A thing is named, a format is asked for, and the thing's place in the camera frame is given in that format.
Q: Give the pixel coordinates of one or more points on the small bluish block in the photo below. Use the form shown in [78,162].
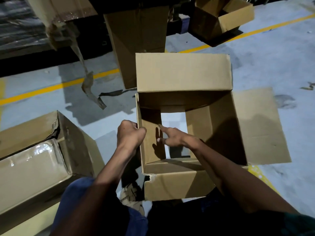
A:
[185,24]

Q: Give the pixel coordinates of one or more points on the pile of brown cardboard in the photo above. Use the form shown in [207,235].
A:
[69,7]

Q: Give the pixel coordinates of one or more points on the person's right forearm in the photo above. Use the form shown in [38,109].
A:
[241,184]

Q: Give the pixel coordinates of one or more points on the dusty torn cardboard box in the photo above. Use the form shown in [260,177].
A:
[78,147]

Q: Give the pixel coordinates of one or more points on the small cardboard box hazard label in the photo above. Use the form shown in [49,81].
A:
[184,71]

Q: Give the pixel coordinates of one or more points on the brown cardboard box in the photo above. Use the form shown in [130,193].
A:
[233,17]

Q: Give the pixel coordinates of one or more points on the upright brown cardboard sheet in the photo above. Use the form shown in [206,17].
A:
[130,39]

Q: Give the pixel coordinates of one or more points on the person's left woven shoe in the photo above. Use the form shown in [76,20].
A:
[131,199]

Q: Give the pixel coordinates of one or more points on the person's right hand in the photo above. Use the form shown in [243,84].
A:
[178,138]

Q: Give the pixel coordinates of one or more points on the torn tape scrap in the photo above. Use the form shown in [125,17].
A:
[308,86]

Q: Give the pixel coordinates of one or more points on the stacks of cartons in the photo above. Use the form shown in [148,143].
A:
[22,31]

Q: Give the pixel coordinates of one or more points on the person's blue jeans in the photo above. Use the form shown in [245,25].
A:
[71,196]

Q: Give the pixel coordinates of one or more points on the hanging brown tape strip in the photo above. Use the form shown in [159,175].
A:
[88,88]

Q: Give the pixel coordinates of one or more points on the person's left hand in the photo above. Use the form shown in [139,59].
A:
[130,137]

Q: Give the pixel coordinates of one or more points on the person's left forearm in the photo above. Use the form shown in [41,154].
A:
[98,194]

